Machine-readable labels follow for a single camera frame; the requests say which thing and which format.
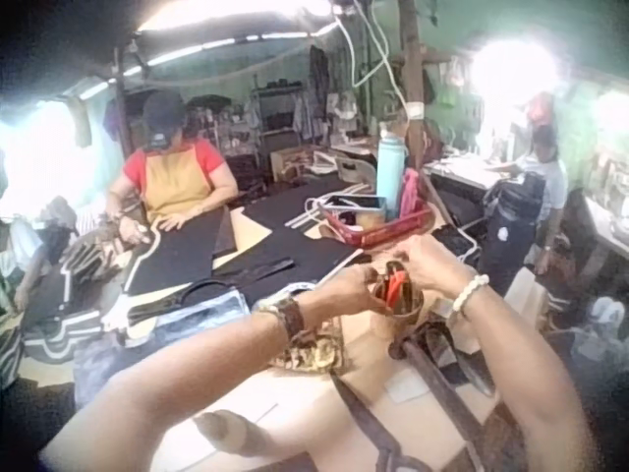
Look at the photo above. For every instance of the brown tool cup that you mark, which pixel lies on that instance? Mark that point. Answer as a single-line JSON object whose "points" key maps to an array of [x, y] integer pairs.
{"points": [[399, 307]]}

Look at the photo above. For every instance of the cluttered work bench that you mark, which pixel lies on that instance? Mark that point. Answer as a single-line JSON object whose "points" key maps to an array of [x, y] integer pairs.
{"points": [[607, 206]]}

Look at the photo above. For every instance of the person's right hand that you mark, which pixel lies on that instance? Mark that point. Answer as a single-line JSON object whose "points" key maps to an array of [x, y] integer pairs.
{"points": [[435, 268]]}

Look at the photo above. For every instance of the black bag panel white trim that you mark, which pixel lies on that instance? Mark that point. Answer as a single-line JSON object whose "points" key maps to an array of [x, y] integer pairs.
{"points": [[59, 314]]}

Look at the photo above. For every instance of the person's left fingers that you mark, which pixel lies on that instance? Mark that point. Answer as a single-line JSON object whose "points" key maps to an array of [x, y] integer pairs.
{"points": [[373, 292]]}

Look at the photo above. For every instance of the pink cloth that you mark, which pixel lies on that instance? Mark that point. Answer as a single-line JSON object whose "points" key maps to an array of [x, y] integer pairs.
{"points": [[412, 192]]}

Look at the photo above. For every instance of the camouflage fabric piece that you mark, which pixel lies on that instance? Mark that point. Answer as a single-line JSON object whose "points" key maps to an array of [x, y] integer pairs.
{"points": [[314, 351]]}

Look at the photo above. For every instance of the stack of brown leather pieces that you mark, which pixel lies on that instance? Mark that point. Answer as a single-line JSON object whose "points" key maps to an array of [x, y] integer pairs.
{"points": [[96, 258]]}

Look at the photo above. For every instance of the red plastic basket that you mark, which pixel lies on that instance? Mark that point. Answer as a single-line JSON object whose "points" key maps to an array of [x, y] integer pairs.
{"points": [[388, 228]]}

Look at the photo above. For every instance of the large black fabric sheet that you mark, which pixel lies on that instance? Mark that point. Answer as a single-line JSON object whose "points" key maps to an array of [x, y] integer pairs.
{"points": [[255, 255]]}

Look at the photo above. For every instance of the dark curved metal blade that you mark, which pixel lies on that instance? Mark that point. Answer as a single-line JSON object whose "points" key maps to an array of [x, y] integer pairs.
{"points": [[467, 366]]}

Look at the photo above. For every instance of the person's left hand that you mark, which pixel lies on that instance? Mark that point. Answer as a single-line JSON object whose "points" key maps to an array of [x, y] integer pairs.
{"points": [[339, 295]]}

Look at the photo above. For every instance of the wooden post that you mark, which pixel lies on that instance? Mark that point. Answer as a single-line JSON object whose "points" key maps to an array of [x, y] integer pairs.
{"points": [[415, 74]]}

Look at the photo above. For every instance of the brown leather piece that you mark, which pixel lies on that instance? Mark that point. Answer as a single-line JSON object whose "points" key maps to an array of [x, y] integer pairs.
{"points": [[223, 237]]}

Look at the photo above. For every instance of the metal shelf with goods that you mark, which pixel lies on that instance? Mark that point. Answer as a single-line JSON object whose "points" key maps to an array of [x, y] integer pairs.
{"points": [[280, 123]]}

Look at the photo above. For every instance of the bright lamp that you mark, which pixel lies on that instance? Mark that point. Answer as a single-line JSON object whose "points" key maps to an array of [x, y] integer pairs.
{"points": [[513, 69]]}

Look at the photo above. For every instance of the brown leather wrist watch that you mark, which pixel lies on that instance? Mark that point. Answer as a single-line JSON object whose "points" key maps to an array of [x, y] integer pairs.
{"points": [[290, 311]]}

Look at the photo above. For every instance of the wooden crate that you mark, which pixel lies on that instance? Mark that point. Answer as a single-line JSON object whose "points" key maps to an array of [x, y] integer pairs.
{"points": [[297, 164]]}

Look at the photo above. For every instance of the teal water bottle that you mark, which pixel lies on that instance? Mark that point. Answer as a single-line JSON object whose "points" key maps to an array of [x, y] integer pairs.
{"points": [[390, 172]]}

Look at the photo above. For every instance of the black case white trim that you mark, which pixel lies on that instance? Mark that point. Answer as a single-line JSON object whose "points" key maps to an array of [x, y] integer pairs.
{"points": [[457, 241]]}

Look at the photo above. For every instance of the side work table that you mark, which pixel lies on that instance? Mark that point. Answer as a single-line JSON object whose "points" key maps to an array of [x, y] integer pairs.
{"points": [[459, 169]]}

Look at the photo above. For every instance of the large dark metal shears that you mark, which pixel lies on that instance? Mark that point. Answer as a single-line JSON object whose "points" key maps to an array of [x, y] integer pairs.
{"points": [[368, 423]]}

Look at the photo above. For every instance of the rusty metal rod tool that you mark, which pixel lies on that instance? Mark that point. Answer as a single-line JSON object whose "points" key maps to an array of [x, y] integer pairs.
{"points": [[437, 383]]}

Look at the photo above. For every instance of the tan cardboard pattern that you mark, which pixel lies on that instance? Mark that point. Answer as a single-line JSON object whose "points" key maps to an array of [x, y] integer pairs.
{"points": [[248, 231]]}

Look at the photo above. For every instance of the person's right fingers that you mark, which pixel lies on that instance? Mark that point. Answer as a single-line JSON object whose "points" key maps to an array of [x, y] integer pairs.
{"points": [[408, 258]]}

